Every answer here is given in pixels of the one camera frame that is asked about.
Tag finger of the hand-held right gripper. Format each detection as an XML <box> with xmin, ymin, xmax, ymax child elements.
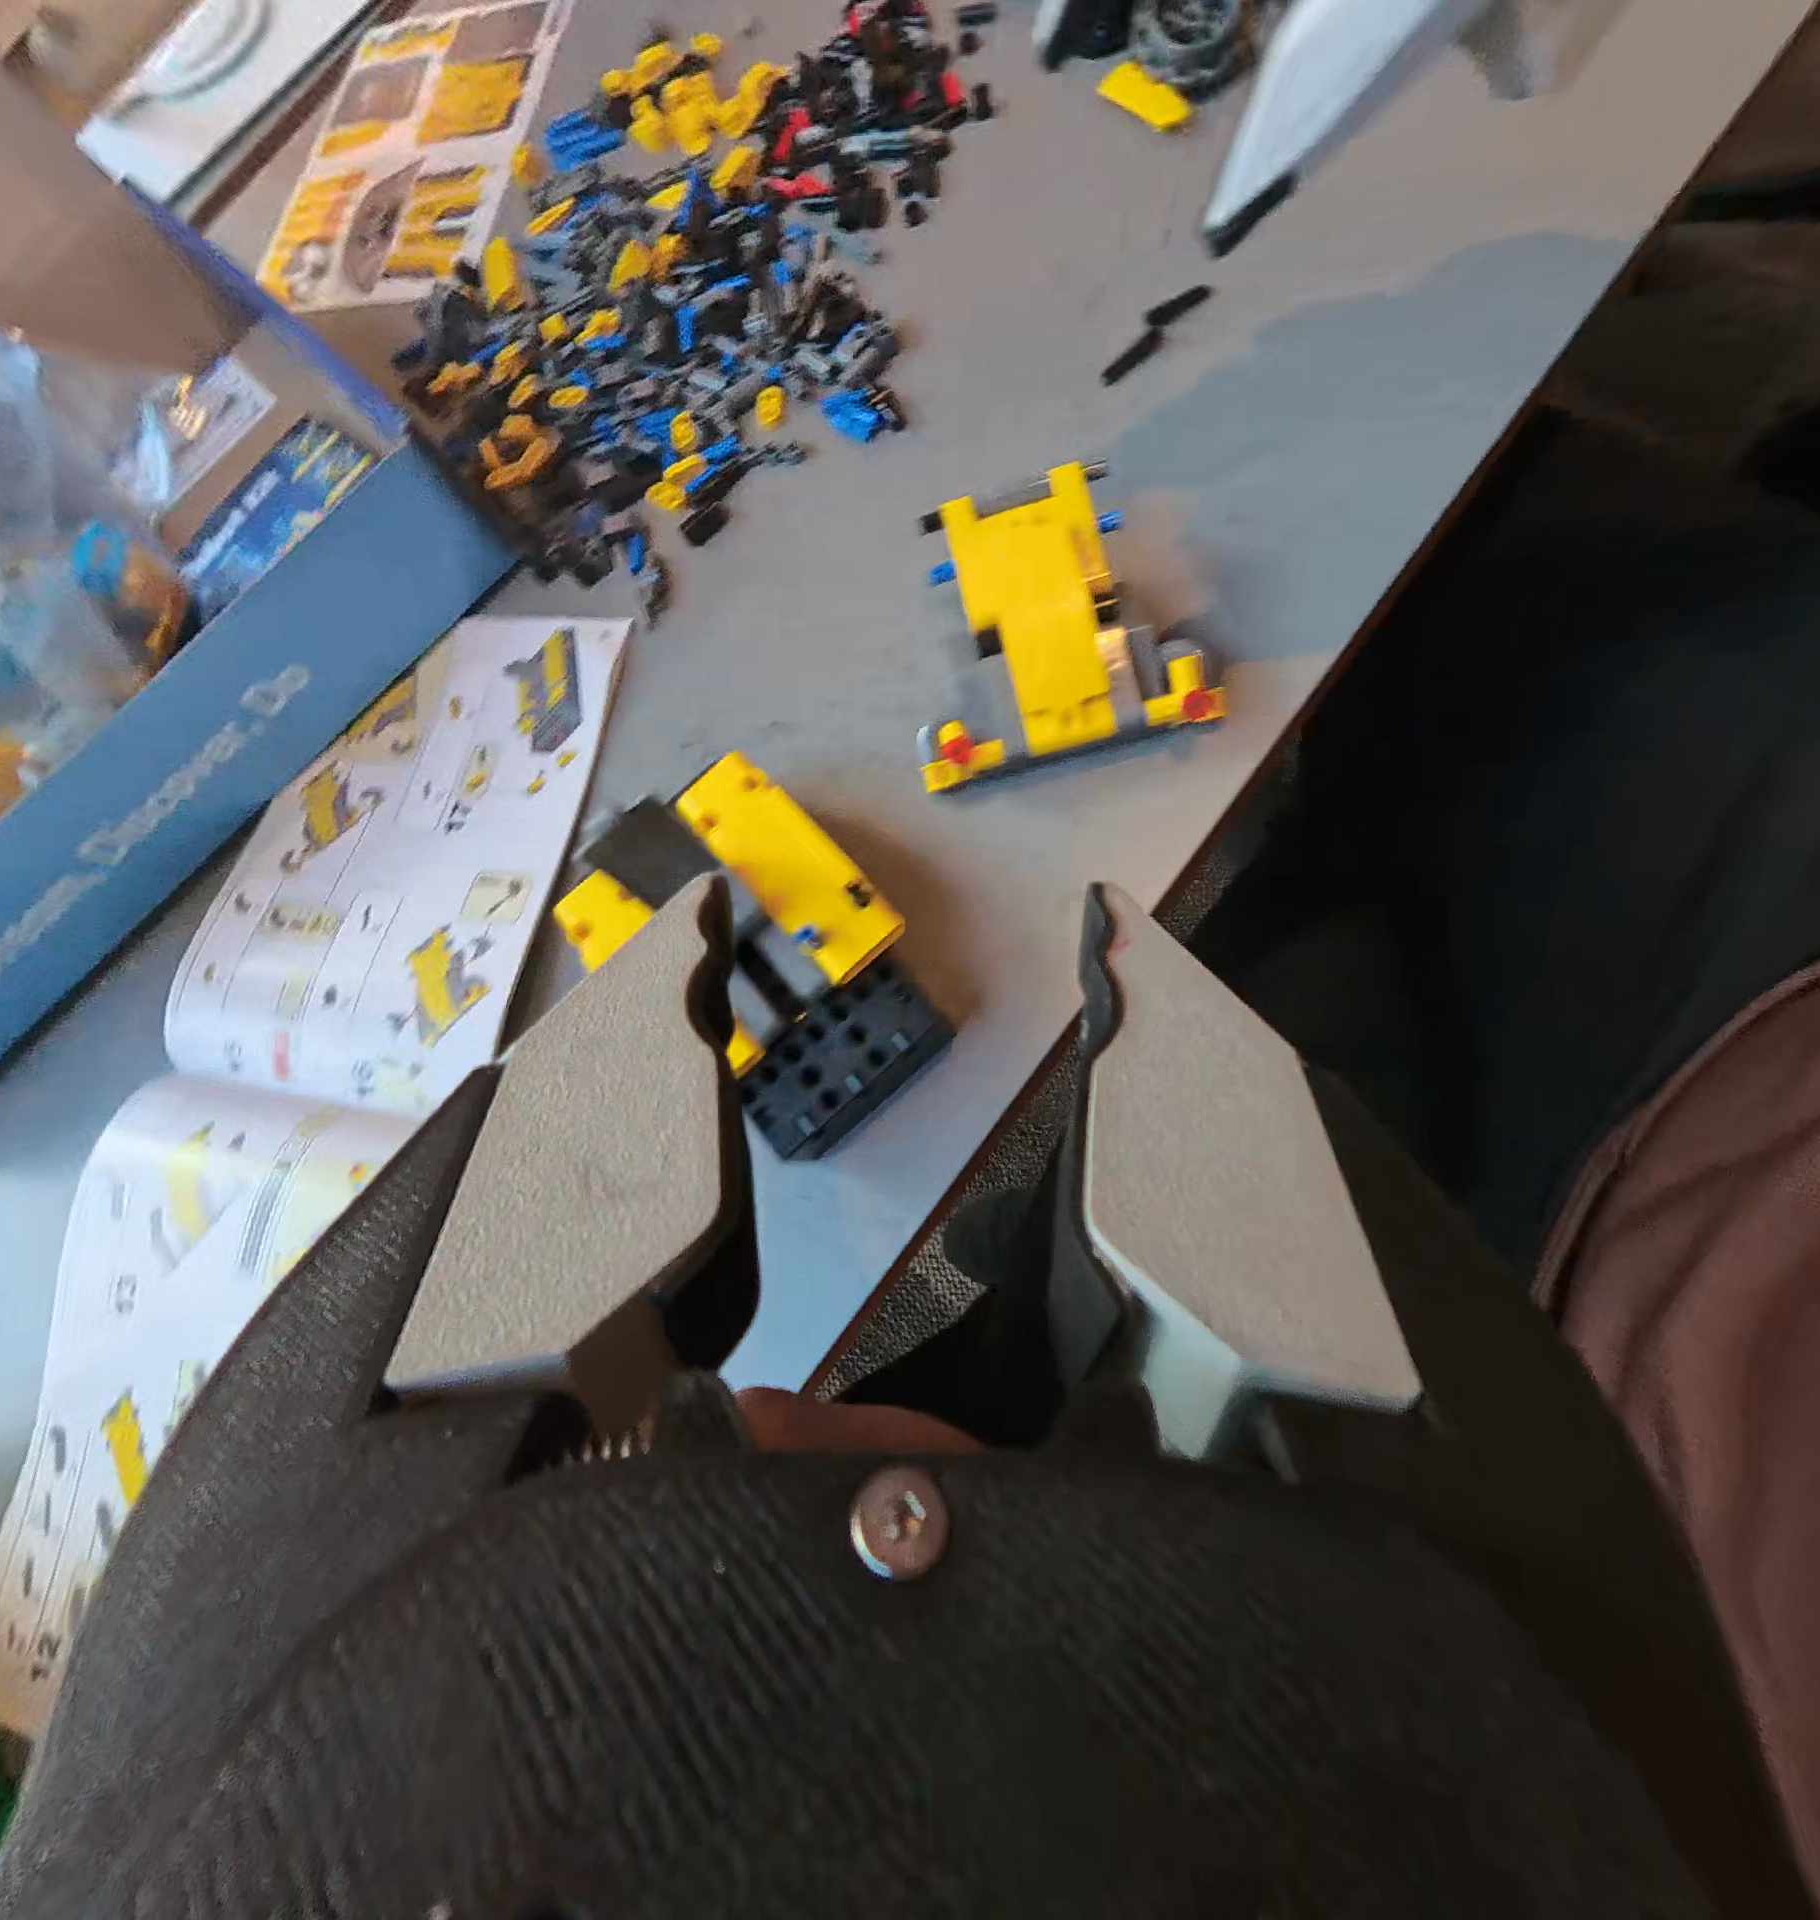
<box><xmin>1199</xmin><ymin>0</ymin><xmax>1544</xmax><ymax>260</ymax></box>

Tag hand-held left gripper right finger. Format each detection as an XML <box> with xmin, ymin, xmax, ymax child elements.
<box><xmin>1072</xmin><ymin>883</ymin><xmax>1426</xmax><ymax>1468</ymax></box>

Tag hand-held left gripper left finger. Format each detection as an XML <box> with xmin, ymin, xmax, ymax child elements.
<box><xmin>381</xmin><ymin>874</ymin><xmax>764</xmax><ymax>1412</ymax></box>

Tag pile of building pieces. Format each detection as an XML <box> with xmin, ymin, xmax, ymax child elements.
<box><xmin>392</xmin><ymin>0</ymin><xmax>1002</xmax><ymax>625</ymax></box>

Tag grey desk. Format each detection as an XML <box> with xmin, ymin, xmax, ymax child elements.
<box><xmin>0</xmin><ymin>0</ymin><xmax>1820</xmax><ymax>1698</ymax></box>

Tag yellow panel piece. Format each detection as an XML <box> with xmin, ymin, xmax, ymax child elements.
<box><xmin>1096</xmin><ymin>61</ymin><xmax>1196</xmax><ymax>133</ymax></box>

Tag instruction booklet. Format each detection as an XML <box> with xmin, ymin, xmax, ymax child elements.
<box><xmin>0</xmin><ymin>613</ymin><xmax>632</xmax><ymax>1741</ymax></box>

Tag black battery box yellow beams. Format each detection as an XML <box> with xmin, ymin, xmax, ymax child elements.
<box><xmin>553</xmin><ymin>749</ymin><xmax>955</xmax><ymax>1159</ymax></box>

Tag person's legs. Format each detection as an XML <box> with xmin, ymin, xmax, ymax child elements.
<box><xmin>1195</xmin><ymin>405</ymin><xmax>1820</xmax><ymax>1276</ymax></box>

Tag blue cardboard kit box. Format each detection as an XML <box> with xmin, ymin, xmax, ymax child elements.
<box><xmin>0</xmin><ymin>29</ymin><xmax>527</xmax><ymax>1113</ymax></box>

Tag yellow toy vehicle assembly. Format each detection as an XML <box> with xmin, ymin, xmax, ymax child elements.
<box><xmin>915</xmin><ymin>461</ymin><xmax>1231</xmax><ymax>795</ymax></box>

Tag clear bag blue yellow parts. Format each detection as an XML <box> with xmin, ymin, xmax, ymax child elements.
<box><xmin>0</xmin><ymin>269</ymin><xmax>199</xmax><ymax>842</ymax></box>

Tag yellow grey sticker sheet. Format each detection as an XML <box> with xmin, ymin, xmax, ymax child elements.
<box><xmin>258</xmin><ymin>0</ymin><xmax>575</xmax><ymax>312</ymax></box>

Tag white rounded tray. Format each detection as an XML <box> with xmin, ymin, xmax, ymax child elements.
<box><xmin>78</xmin><ymin>0</ymin><xmax>379</xmax><ymax>202</ymax></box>

